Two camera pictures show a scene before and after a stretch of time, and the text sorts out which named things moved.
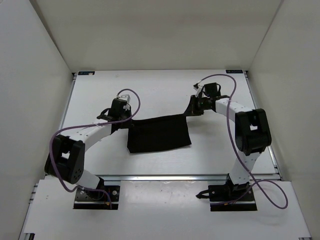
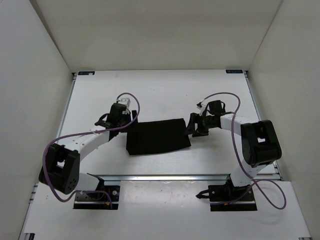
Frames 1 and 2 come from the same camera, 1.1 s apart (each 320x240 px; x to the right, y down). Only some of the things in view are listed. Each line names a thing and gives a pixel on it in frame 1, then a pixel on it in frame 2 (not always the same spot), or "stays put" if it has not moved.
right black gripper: [192, 110] -> [195, 118]
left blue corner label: [84, 73] stays put
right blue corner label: [234, 71] stays put
